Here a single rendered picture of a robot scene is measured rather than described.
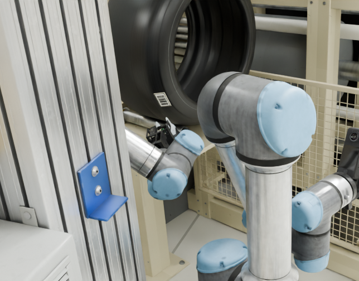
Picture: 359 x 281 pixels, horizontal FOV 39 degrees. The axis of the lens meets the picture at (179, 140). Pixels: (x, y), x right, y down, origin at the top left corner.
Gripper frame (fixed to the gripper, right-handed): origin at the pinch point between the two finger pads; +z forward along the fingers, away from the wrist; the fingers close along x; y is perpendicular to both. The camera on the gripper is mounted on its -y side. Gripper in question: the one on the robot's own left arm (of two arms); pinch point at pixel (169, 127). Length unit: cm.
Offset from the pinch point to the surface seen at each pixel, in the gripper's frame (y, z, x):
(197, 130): -27.1, 39.7, 1.9
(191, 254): -101, 51, 40
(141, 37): 26.6, 13.2, -3.3
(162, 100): 5.4, 9.6, 0.0
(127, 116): -6.7, 35.4, 23.3
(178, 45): -5, 82, 1
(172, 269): -95, 39, 48
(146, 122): -8.8, 28.1, 15.2
